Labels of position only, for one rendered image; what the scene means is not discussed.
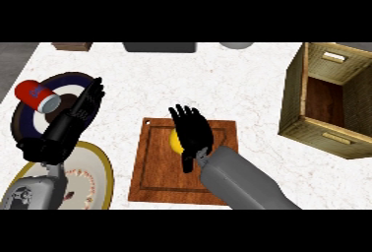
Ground white plate with gold rim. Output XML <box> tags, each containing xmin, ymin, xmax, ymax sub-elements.
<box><xmin>0</xmin><ymin>141</ymin><xmax>116</xmax><ymax>211</ymax></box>

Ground woven wicker basket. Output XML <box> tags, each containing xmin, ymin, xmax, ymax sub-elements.
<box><xmin>275</xmin><ymin>42</ymin><xmax>372</xmax><ymax>160</ymax></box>

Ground pale grey round object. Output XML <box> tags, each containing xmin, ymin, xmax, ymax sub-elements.
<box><xmin>218</xmin><ymin>42</ymin><xmax>255</xmax><ymax>50</ymax></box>

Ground brown wooden block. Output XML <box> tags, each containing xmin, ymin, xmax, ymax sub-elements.
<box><xmin>49</xmin><ymin>42</ymin><xmax>92</xmax><ymax>52</ymax></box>

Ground red can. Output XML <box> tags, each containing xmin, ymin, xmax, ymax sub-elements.
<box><xmin>13</xmin><ymin>79</ymin><xmax>61</xmax><ymax>114</ymax></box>

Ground yellow lemon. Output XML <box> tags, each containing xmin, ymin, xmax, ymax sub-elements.
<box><xmin>168</xmin><ymin>129</ymin><xmax>185</xmax><ymax>156</ymax></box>

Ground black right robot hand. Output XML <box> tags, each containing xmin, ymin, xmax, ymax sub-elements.
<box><xmin>166</xmin><ymin>103</ymin><xmax>215</xmax><ymax>174</ymax></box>

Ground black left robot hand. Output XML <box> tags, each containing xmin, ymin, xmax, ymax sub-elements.
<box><xmin>16</xmin><ymin>77</ymin><xmax>107</xmax><ymax>166</ymax></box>

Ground dark blue and white plate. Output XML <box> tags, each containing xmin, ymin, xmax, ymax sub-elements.
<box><xmin>10</xmin><ymin>71</ymin><xmax>104</xmax><ymax>145</ymax></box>

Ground brown wooden cutting board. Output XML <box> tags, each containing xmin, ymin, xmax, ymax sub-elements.
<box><xmin>126</xmin><ymin>117</ymin><xmax>238</xmax><ymax>207</ymax></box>

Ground dark grey appliance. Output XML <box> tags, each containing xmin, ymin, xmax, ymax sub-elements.
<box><xmin>122</xmin><ymin>42</ymin><xmax>197</xmax><ymax>54</ymax></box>

